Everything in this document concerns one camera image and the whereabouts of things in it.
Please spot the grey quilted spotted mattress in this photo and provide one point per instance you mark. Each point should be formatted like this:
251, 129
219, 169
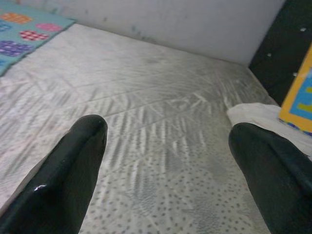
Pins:
151, 97

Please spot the yellow-edged blue children's book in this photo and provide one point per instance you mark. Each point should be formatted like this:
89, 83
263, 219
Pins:
299, 102

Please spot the turquoise blanket with colourful shapes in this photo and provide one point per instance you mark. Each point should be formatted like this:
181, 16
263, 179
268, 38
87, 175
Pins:
22, 36

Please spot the white pillow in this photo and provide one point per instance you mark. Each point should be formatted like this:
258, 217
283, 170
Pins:
258, 117

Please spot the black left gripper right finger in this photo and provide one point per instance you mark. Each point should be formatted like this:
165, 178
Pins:
275, 180

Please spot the dark wardrobe with small knobs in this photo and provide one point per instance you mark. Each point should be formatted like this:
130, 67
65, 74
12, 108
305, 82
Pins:
280, 53

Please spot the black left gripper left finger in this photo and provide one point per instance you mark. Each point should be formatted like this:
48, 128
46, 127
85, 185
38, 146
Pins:
56, 180

